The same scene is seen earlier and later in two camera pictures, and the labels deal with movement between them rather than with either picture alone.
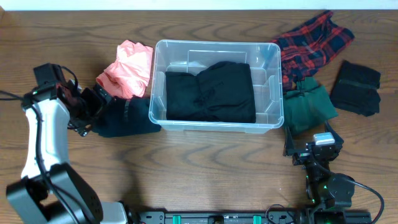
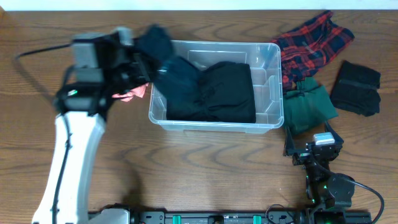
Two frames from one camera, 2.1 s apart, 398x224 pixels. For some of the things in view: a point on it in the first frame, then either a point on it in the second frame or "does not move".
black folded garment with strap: (355, 89) does not move
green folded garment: (308, 106) does not move
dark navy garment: (125, 116) → (175, 78)
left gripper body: (90, 109) → (138, 66)
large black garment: (222, 93) does not move
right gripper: (304, 154) does not move
